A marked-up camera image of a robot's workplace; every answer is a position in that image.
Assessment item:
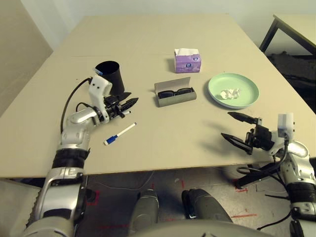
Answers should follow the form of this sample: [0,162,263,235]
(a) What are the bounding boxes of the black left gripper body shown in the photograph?
[103,95,126,119]

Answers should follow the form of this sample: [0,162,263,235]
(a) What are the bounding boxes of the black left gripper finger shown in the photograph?
[116,91,133,101]
[122,97,139,111]

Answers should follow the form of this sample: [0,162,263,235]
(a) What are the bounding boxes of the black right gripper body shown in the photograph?
[245,118,276,155]

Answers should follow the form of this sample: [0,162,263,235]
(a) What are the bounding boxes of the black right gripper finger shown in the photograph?
[220,132,254,156]
[227,111,259,125]

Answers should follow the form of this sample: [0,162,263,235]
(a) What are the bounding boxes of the white tissue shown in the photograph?
[219,86,241,100]

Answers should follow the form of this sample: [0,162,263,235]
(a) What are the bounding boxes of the white marker with blue cap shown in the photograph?
[103,122,138,146]

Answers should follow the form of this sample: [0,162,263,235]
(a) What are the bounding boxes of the black sunglasses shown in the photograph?
[157,86,195,99]

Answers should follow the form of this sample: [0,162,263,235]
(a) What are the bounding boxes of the light green plate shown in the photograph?
[207,72,260,109]

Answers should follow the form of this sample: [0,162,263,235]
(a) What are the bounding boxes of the grey glasses case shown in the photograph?
[154,77,198,108]

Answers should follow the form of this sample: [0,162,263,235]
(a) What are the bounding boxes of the black plastic cup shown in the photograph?
[95,60,125,96]

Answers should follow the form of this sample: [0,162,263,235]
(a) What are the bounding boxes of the black table foot bar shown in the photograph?
[233,162,284,190]
[82,176,98,203]

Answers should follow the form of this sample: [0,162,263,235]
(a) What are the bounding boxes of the purple tissue pack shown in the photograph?
[174,48,201,74]

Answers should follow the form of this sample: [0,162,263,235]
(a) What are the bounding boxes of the grey robot right leg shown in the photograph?
[182,189,233,223]

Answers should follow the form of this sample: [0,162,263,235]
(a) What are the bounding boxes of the grey robot leg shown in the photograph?
[130,189,158,225]
[182,189,233,223]

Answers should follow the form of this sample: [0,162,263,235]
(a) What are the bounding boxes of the red floor tape strip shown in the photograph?
[232,213,257,219]

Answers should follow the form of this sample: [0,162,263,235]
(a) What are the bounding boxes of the grey robot torso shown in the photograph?
[128,220,272,237]

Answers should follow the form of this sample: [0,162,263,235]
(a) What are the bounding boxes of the grey robot left leg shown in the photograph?
[130,189,158,225]

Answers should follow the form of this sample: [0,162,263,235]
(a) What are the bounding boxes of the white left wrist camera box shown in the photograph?
[88,75,113,124]

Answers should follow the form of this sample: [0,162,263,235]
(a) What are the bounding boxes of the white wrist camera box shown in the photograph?
[88,75,113,124]
[269,112,296,156]

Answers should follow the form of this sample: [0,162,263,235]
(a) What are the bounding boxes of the black right camera cable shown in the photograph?
[237,138,316,232]

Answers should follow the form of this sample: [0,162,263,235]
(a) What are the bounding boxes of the black camera cable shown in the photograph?
[237,138,316,232]
[60,78,93,134]

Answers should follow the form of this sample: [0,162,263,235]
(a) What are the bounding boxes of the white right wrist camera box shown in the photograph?
[269,112,296,156]

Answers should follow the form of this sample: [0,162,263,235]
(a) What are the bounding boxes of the black left camera cable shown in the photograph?
[60,78,93,134]

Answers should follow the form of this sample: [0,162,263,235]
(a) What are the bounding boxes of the white floor cable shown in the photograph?
[95,171,155,191]

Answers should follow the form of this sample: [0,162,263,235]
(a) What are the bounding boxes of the side table with black frame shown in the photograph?
[259,14,316,54]

